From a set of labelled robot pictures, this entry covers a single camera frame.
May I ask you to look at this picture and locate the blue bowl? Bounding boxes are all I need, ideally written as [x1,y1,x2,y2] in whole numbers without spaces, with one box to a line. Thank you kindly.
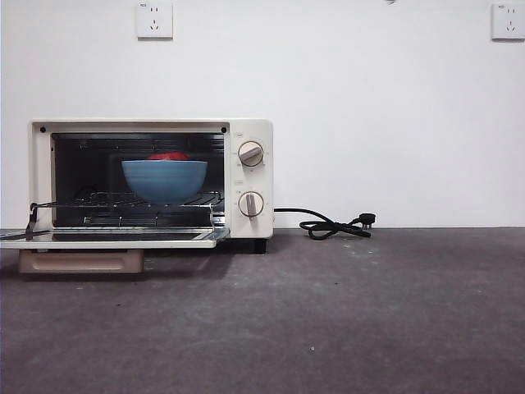
[121,159,208,205]

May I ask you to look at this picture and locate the red yellow apple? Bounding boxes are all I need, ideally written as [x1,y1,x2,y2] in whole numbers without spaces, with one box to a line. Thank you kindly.
[147,152,190,163]

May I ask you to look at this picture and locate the glass oven door with handle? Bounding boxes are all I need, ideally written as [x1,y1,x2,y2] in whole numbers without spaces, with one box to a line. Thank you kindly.
[0,203,231,275]

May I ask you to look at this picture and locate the beige oven knob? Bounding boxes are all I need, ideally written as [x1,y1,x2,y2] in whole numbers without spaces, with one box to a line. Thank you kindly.
[237,190,265,218]
[237,140,265,167]

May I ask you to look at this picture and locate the cream Toshiba toaster oven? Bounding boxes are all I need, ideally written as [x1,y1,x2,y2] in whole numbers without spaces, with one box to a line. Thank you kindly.
[28,118,274,254]

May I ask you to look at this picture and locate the metal wire oven rack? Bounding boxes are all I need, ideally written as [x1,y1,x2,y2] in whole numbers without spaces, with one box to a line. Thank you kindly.
[32,190,226,229]

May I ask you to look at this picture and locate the black power cable with plug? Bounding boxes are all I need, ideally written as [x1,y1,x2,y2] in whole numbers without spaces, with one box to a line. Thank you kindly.
[273,208,377,241]

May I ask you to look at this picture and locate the white wall socket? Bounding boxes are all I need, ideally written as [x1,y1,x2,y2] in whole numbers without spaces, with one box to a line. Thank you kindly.
[491,2,525,41]
[136,1,174,41]

